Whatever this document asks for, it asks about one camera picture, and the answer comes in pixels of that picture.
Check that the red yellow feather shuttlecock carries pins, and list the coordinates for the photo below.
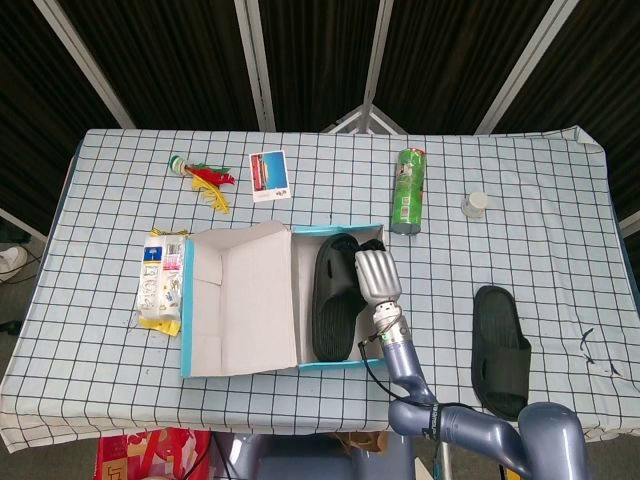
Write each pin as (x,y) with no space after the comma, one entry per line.
(210,177)

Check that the small white jar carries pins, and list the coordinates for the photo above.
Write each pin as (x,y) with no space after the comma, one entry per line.
(474,205)

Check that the white tissue pack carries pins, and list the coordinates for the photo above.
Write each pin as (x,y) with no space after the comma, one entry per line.
(160,280)

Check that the metal stand legs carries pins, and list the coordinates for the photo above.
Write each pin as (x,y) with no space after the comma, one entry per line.
(362,117)

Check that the blue checkered tablecloth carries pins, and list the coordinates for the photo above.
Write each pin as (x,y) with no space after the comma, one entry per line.
(100,390)

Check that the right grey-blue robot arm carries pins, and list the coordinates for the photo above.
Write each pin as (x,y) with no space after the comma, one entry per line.
(405,365)

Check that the red patterned bag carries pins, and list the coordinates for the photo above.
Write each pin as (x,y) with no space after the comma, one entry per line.
(145,455)

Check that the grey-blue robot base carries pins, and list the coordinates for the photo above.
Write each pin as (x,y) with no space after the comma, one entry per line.
(310,460)

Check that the red blue postcard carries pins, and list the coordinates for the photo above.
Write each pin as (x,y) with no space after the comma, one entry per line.
(270,175)

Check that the white screen frame post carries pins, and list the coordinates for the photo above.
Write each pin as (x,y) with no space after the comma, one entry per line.
(376,50)
(523,65)
(85,60)
(256,65)

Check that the black rubber slipper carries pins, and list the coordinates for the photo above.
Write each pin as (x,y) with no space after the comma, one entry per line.
(335,300)
(500,350)

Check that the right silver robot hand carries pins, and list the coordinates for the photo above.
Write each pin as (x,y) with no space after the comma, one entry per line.
(377,275)

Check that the brown paper bag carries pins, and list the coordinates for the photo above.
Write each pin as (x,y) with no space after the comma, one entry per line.
(367,441)

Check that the green chips can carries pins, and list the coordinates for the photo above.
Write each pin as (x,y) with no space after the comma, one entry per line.
(410,195)

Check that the light blue shoe box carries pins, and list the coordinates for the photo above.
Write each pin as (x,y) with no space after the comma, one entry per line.
(250,310)

